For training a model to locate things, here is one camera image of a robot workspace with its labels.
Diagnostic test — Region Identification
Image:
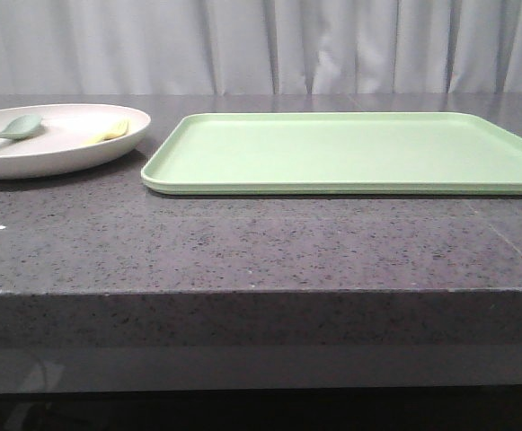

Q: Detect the teal plastic spoon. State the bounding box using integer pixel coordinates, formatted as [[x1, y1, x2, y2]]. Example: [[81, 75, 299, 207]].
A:
[[0, 114, 42, 140]]

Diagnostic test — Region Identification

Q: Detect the beige round plate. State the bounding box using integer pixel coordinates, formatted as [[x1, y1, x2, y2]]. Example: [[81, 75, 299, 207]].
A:
[[0, 103, 151, 180]]

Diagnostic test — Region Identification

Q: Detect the light green plastic tray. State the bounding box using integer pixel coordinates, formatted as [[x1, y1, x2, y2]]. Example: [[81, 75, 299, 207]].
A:
[[141, 112, 522, 195]]

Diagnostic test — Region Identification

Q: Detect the yellow plastic fork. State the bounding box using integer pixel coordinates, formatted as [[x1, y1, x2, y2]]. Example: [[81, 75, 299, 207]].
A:
[[84, 119, 129, 145]]

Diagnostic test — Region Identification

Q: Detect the white curtain backdrop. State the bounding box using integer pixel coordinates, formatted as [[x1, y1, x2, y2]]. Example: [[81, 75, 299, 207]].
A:
[[0, 1, 522, 95]]

